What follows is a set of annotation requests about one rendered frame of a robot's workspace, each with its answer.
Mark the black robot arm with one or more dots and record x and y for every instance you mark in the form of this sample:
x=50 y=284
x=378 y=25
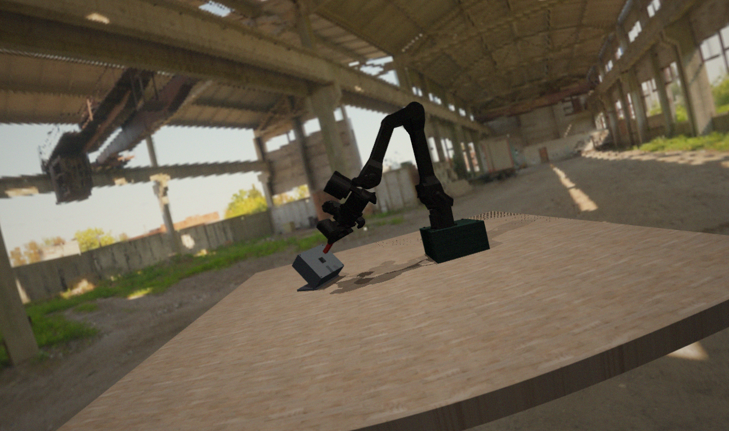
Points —
x=429 y=189

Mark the grey sloped panel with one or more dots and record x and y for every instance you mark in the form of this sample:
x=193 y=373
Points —
x=317 y=268

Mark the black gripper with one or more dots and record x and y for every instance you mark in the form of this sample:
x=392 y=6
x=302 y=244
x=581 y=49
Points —
x=335 y=230

